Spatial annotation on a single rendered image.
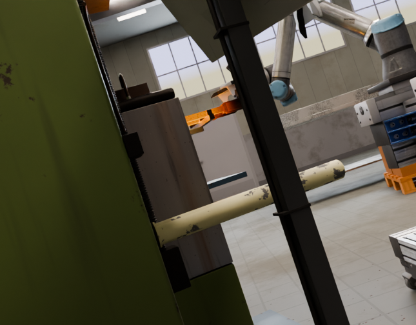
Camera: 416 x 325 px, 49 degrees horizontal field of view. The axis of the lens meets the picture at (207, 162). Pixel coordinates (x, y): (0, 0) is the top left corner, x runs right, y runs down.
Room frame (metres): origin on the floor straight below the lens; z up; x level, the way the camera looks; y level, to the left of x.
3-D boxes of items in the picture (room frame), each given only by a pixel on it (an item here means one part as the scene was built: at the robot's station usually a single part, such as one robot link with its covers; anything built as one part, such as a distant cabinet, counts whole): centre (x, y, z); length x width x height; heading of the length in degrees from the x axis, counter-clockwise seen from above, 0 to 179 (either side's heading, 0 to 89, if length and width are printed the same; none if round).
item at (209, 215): (0.98, -0.07, 0.62); 0.44 x 0.05 x 0.05; 105
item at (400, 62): (1.72, -0.80, 0.87); 0.15 x 0.15 x 0.10
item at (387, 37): (1.73, -0.81, 0.98); 0.13 x 0.12 x 0.14; 159
